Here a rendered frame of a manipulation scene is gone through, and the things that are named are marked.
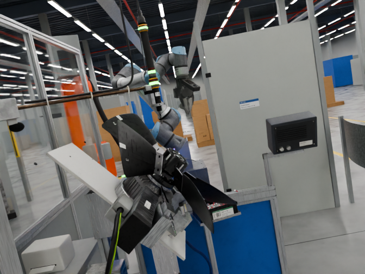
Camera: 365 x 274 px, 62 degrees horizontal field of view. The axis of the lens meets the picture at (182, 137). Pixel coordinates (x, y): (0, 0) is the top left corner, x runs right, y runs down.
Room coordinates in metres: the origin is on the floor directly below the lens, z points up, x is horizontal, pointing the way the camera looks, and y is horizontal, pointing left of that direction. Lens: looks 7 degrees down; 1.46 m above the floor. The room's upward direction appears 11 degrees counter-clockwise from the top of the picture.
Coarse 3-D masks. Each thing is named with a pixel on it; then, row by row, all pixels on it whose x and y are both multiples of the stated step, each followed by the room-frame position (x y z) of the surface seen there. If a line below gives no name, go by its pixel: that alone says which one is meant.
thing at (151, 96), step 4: (148, 88) 1.39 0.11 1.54; (144, 92) 1.41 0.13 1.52; (148, 92) 1.38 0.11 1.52; (152, 92) 1.39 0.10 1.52; (148, 96) 1.41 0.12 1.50; (152, 96) 1.40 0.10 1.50; (152, 100) 1.39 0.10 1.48; (152, 104) 1.40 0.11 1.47; (156, 104) 1.39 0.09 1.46; (160, 104) 1.39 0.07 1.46; (164, 104) 1.41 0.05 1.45
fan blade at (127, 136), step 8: (120, 128) 1.10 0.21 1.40; (128, 128) 1.15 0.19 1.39; (120, 136) 1.08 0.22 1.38; (128, 136) 1.12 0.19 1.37; (136, 136) 1.16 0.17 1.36; (128, 144) 1.10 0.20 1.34; (136, 144) 1.14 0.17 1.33; (144, 144) 1.19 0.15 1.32; (120, 152) 1.04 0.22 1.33; (128, 152) 1.08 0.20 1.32; (136, 152) 1.12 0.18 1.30; (144, 152) 1.17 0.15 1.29; (152, 152) 1.22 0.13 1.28; (136, 160) 1.11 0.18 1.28; (144, 160) 1.16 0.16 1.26; (152, 160) 1.21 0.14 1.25; (128, 168) 1.04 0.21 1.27; (136, 168) 1.10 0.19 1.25; (144, 168) 1.15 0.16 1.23; (152, 168) 1.20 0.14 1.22; (128, 176) 1.03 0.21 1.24
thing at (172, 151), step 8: (168, 152) 1.29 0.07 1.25; (176, 152) 1.37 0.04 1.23; (168, 160) 1.27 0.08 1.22; (176, 160) 1.27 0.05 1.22; (184, 160) 1.35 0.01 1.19; (168, 168) 1.27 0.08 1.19; (184, 168) 1.30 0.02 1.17; (160, 176) 1.27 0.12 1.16; (168, 176) 1.29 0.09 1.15; (168, 184) 1.27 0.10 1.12
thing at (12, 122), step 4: (8, 120) 1.08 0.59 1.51; (12, 120) 1.09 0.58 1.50; (16, 120) 1.10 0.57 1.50; (8, 124) 1.08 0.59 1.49; (12, 124) 1.09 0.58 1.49; (16, 124) 1.09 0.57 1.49; (20, 124) 1.10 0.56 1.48; (12, 128) 1.08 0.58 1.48; (16, 128) 1.09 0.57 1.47; (20, 128) 1.09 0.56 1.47
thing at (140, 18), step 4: (140, 12) 1.42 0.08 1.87; (140, 16) 1.41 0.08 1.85; (140, 20) 1.41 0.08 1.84; (144, 20) 1.42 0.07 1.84; (156, 88) 1.41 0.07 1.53; (156, 92) 1.41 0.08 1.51; (156, 96) 1.41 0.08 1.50; (160, 96) 1.42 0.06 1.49; (156, 100) 1.41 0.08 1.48; (160, 100) 1.42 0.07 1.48; (156, 108) 1.42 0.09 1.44; (160, 108) 1.41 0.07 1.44
